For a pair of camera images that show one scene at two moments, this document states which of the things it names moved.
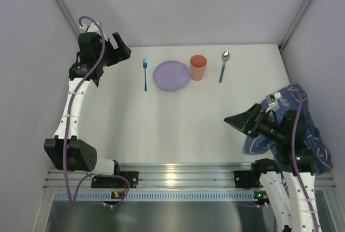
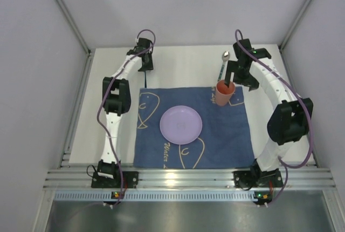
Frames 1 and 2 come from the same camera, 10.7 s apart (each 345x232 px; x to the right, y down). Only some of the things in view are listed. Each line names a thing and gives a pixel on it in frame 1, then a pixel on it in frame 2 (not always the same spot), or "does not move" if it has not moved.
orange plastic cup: x=198 y=63 → x=223 y=93
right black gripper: x=255 y=120 → x=232 y=66
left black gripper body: x=114 y=54 → x=147 y=63
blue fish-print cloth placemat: x=259 y=145 → x=224 y=141
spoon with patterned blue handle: x=225 y=57 does not move
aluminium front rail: x=193 y=175 does not move
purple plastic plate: x=171 y=75 → x=180 y=125
